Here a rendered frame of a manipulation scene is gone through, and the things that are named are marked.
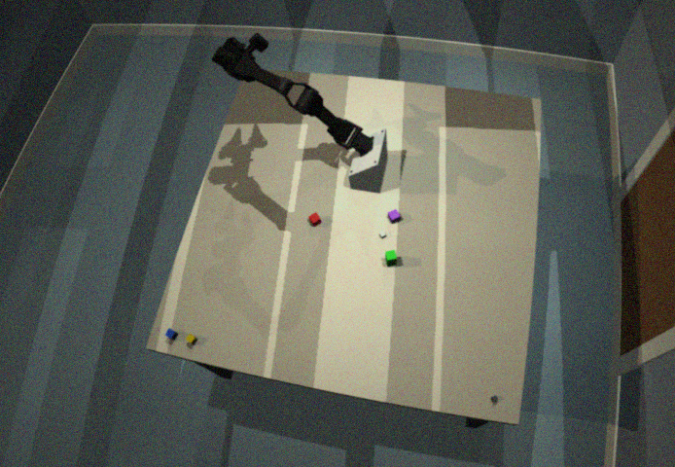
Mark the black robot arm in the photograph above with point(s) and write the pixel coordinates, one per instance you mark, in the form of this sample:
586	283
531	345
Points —
243	67

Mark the small blue block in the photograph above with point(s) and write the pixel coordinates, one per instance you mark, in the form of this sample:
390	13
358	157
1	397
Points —
171	334

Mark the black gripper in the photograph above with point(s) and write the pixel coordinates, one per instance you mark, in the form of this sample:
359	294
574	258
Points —
256	42

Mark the red block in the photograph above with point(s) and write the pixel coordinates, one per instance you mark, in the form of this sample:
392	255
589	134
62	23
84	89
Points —
315	219

